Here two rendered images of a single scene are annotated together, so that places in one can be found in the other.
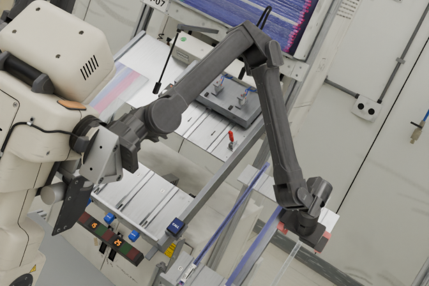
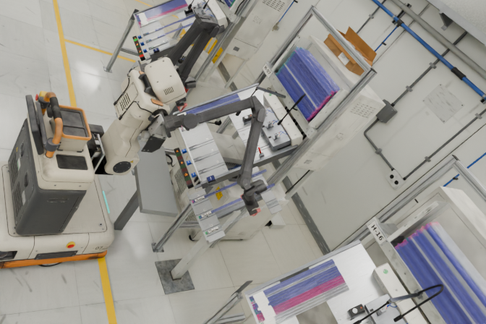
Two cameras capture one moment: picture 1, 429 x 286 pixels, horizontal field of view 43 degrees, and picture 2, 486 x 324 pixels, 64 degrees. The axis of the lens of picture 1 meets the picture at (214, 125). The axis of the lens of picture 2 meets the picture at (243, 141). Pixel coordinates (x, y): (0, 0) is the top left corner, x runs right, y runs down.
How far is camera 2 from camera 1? 1.03 m
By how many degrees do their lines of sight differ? 21
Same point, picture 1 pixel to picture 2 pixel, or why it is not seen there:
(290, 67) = (307, 129)
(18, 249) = (125, 149)
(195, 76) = (215, 111)
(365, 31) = (415, 132)
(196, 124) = not seen: hidden behind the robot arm
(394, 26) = (433, 136)
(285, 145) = (249, 158)
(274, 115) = (249, 142)
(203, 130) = not seen: hidden behind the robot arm
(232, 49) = (241, 105)
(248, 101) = (280, 137)
